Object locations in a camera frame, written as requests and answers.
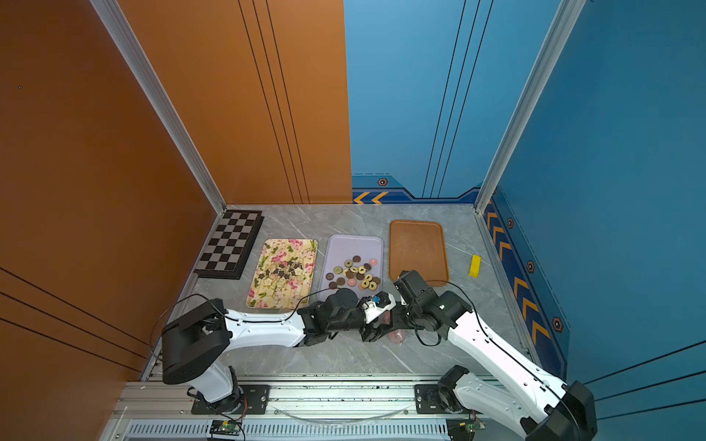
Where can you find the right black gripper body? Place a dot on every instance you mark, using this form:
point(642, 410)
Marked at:
point(415, 313)

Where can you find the left green circuit board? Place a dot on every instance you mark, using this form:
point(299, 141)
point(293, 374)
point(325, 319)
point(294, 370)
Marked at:
point(227, 429)

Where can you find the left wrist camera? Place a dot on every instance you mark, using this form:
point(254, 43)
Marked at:
point(377, 306)

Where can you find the lavender plastic tray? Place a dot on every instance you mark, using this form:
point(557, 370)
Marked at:
point(340, 244)

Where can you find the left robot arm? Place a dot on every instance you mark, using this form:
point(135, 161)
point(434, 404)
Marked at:
point(193, 343)

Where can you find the brown plastic tray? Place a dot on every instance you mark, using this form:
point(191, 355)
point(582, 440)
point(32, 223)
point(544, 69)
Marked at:
point(419, 246)

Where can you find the black white chessboard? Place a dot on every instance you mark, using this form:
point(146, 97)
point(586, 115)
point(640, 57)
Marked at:
point(229, 246)

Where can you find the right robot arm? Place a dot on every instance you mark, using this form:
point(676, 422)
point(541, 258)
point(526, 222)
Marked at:
point(528, 400)

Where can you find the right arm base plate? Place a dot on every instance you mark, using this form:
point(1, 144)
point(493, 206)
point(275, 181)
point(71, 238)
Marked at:
point(428, 400)

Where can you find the pile of mixed round cookies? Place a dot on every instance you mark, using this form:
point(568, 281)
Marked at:
point(358, 271)

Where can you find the yellow rectangular block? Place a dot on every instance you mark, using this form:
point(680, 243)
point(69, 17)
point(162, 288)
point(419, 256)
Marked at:
point(475, 266)

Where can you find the floral pattern tray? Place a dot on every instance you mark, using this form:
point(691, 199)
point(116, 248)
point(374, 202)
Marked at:
point(285, 295)

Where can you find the ziploc bag of pink cookies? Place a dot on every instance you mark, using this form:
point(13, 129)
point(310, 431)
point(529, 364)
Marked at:
point(396, 336)

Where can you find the right green circuit board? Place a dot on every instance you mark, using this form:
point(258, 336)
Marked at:
point(464, 430)

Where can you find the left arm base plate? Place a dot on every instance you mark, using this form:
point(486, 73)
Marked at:
point(247, 400)

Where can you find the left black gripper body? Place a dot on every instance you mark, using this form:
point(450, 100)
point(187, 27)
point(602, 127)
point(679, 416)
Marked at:
point(356, 321)

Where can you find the green circuit board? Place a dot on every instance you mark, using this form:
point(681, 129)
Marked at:
point(227, 429)
point(464, 430)

